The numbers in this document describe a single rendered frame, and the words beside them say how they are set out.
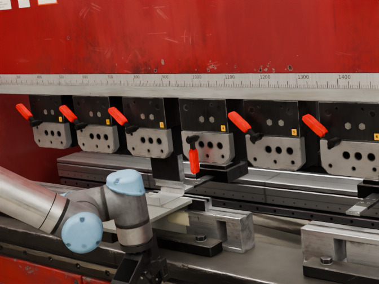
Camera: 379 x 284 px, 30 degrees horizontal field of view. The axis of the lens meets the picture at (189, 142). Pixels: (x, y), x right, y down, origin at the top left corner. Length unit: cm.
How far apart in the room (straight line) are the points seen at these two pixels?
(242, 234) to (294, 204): 25
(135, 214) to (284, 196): 66
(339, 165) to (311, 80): 20
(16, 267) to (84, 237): 104
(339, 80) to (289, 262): 48
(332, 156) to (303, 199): 42
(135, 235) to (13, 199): 30
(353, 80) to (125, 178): 52
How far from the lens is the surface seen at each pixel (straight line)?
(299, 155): 164
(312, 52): 158
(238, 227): 182
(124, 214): 148
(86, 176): 255
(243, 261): 179
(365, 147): 156
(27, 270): 231
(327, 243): 170
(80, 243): 134
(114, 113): 192
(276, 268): 174
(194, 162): 178
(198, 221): 189
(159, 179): 197
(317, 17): 156
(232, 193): 213
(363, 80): 153
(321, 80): 158
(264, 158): 169
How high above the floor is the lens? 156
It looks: 13 degrees down
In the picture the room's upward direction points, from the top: 6 degrees counter-clockwise
